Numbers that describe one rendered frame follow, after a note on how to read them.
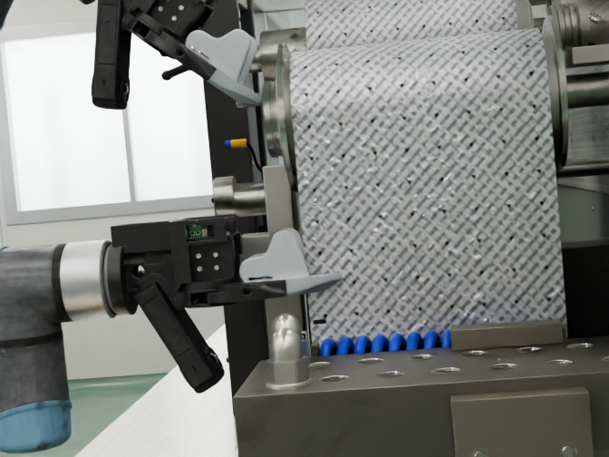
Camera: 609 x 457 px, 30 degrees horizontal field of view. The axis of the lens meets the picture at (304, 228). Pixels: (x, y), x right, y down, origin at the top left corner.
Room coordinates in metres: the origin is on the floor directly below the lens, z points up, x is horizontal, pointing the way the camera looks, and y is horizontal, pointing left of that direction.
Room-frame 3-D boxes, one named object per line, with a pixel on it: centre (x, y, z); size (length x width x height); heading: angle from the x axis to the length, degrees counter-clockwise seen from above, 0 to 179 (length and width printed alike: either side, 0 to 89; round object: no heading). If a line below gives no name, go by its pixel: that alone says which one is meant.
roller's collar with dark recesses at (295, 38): (1.37, 0.00, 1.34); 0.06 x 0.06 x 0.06; 84
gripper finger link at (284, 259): (1.04, 0.02, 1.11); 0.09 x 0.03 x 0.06; 83
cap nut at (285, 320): (0.99, 0.02, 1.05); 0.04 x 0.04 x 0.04
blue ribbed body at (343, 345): (1.02, -0.11, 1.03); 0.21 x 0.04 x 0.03; 84
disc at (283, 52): (1.12, 0.00, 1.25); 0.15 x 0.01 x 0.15; 174
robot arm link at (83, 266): (1.08, 0.20, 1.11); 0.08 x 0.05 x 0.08; 174
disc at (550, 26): (1.09, -0.25, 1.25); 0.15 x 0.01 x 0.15; 174
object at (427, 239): (1.05, -0.11, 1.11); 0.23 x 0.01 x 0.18; 84
